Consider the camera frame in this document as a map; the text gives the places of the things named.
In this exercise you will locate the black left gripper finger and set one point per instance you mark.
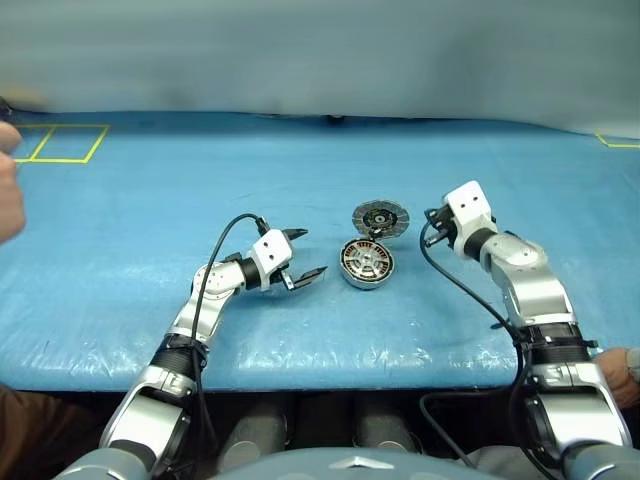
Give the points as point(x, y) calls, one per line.
point(309, 280)
point(296, 234)

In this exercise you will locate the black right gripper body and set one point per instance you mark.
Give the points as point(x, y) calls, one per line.
point(442, 220)

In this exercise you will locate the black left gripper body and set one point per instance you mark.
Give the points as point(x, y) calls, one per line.
point(282, 279)

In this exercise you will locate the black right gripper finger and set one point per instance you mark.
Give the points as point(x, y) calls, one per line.
point(439, 239)

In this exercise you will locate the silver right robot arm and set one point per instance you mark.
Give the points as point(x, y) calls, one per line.
point(525, 260)

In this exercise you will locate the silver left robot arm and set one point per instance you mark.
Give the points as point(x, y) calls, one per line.
point(210, 285)

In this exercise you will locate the finned silver motor end cover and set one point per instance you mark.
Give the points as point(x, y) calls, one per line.
point(395, 215)

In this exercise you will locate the motor stator with copper windings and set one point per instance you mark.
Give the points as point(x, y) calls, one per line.
point(364, 285)

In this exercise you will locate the bare person hand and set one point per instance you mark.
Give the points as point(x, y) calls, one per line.
point(10, 200)
point(617, 372)

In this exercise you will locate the dark grey rounded shape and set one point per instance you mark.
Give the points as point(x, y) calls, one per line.
point(255, 432)
point(387, 425)

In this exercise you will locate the grey robot torso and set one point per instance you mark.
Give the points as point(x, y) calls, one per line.
point(330, 465)

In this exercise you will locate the grey sleeve cuff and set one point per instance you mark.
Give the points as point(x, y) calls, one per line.
point(635, 362)

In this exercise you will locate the brown cloth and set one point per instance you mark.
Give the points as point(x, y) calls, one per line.
point(40, 435)

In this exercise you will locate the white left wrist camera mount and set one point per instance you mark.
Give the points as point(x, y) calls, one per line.
point(270, 250)

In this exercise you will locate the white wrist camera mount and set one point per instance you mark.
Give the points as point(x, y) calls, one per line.
point(270, 250)
point(467, 202)

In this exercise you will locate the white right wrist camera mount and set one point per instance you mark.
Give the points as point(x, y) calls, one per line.
point(467, 202)

